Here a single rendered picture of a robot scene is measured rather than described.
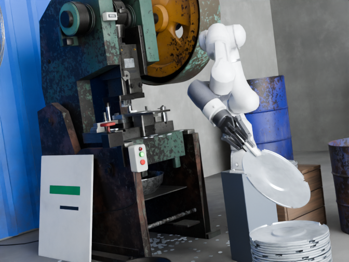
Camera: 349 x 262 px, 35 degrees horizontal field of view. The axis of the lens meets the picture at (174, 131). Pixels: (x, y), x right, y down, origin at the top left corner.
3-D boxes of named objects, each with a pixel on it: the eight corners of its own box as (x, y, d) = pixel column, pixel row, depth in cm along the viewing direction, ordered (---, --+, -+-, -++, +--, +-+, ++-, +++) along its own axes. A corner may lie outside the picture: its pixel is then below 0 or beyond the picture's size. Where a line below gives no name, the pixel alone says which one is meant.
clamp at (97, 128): (120, 128, 318) (118, 110, 318) (96, 132, 306) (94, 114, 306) (113, 129, 323) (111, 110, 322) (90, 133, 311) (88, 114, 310)
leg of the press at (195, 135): (220, 234, 332) (201, 82, 325) (208, 239, 324) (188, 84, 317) (121, 222, 397) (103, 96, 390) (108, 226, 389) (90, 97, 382)
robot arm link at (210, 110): (208, 99, 220) (216, 108, 218) (228, 96, 229) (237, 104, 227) (194, 122, 227) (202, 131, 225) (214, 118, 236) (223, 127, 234)
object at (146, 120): (174, 132, 311) (171, 107, 310) (156, 135, 301) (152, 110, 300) (144, 133, 328) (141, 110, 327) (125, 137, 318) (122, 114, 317)
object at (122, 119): (142, 119, 328) (141, 111, 328) (123, 122, 317) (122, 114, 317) (132, 120, 334) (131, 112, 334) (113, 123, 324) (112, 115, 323)
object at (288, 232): (301, 218, 226) (300, 216, 226) (345, 232, 199) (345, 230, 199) (236, 233, 217) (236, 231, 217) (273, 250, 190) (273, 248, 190)
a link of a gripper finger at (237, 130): (231, 123, 222) (233, 120, 221) (251, 141, 217) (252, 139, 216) (225, 125, 219) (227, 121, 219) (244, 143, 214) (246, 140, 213)
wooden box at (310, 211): (327, 223, 323) (320, 164, 320) (289, 242, 297) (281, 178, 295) (271, 218, 352) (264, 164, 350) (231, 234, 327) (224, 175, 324)
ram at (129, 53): (148, 91, 321) (141, 40, 319) (128, 94, 311) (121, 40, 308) (128, 94, 333) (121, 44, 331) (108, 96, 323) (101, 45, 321)
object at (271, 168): (288, 154, 225) (290, 152, 225) (321, 210, 206) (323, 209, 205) (230, 146, 211) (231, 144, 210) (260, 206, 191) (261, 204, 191)
